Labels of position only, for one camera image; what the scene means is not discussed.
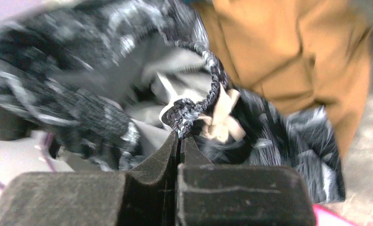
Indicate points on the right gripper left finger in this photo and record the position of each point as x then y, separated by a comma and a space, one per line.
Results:
143, 196

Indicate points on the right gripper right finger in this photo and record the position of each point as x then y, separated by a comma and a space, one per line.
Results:
238, 195

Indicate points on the dark leaf print shorts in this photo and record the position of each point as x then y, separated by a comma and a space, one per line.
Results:
89, 72

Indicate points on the brown shorts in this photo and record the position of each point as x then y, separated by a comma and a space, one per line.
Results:
296, 53

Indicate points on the pink plastic clip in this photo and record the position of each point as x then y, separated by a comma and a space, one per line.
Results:
326, 217

